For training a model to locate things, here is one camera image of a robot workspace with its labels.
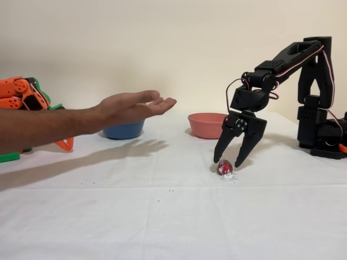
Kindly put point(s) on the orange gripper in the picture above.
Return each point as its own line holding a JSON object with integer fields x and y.
{"x": 68, "y": 143}

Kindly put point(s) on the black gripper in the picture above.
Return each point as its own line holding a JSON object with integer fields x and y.
{"x": 253, "y": 125}

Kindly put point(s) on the red candy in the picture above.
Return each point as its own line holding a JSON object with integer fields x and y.
{"x": 223, "y": 168}

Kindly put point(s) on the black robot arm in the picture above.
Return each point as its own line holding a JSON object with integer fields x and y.
{"x": 314, "y": 81}

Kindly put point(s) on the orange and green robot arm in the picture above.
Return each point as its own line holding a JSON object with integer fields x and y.
{"x": 13, "y": 92}

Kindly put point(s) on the person's forearm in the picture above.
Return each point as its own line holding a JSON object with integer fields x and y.
{"x": 40, "y": 127}

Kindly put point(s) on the person's hand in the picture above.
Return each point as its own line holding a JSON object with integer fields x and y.
{"x": 130, "y": 108}

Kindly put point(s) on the pink bowl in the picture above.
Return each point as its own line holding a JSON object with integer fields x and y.
{"x": 203, "y": 127}

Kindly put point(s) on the blue bowl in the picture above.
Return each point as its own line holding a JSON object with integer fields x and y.
{"x": 124, "y": 132}

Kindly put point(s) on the white tablecloth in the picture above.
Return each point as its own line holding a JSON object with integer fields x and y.
{"x": 162, "y": 216}

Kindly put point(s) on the small orange base piece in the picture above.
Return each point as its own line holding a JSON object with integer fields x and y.
{"x": 343, "y": 148}

